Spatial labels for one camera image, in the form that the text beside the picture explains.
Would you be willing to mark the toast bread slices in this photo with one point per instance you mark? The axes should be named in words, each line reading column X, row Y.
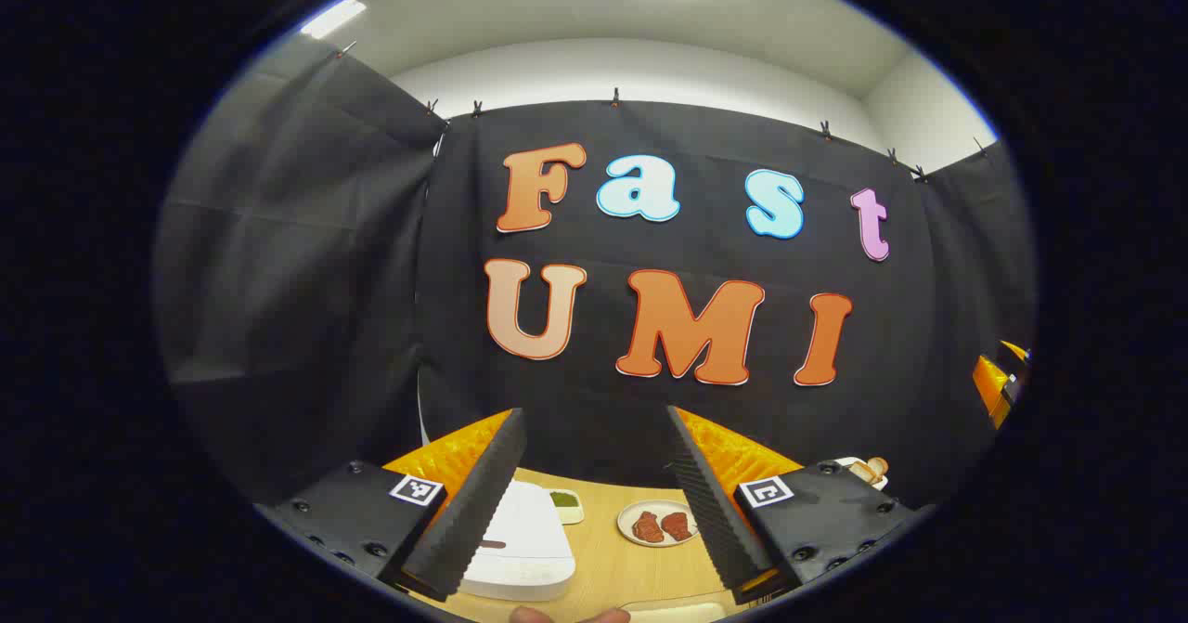
column 871, row 469

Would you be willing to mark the clear plastic rice container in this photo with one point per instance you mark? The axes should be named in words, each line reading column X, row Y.
column 673, row 614

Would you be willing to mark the ceiling light panel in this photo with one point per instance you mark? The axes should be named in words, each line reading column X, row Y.
column 332, row 17

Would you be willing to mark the white rice cooker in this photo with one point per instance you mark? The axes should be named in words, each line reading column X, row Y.
column 529, row 539

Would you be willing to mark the cream toaster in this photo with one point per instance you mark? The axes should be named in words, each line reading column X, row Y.
column 846, row 464

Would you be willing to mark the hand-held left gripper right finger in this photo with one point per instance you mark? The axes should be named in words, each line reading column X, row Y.
column 715, row 521

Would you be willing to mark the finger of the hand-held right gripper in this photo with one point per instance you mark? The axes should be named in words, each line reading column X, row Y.
column 988, row 386
column 1015, row 351

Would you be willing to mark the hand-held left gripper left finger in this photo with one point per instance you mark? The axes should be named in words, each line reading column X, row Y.
column 473, row 521

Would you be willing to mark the red meat piece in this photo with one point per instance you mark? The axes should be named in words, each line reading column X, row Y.
column 677, row 525
column 648, row 528

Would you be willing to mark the row of black clips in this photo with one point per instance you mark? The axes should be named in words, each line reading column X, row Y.
column 614, row 96

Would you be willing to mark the round beige plate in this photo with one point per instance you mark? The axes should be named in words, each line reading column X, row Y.
column 657, row 507

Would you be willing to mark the white dish of green beans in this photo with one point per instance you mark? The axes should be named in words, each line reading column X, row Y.
column 564, row 502

